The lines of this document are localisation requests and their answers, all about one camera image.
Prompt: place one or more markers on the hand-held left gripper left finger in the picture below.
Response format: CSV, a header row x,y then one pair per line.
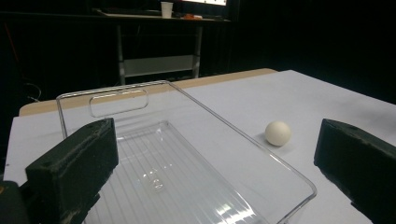
x,y
71,168

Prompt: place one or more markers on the white paper cup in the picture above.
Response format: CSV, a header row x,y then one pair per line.
x,y
167,10

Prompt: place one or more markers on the clear plastic container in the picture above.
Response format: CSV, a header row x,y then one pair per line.
x,y
186,161

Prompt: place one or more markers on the white egg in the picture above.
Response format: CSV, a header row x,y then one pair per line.
x,y
278,133

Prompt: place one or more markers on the orange thing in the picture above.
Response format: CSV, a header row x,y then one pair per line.
x,y
191,16

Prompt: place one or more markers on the white table cover board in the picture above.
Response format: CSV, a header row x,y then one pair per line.
x,y
295,96

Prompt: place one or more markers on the white metal frame stand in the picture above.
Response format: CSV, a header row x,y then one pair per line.
x,y
158,65

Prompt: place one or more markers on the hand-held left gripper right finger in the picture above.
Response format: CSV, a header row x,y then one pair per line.
x,y
361,165

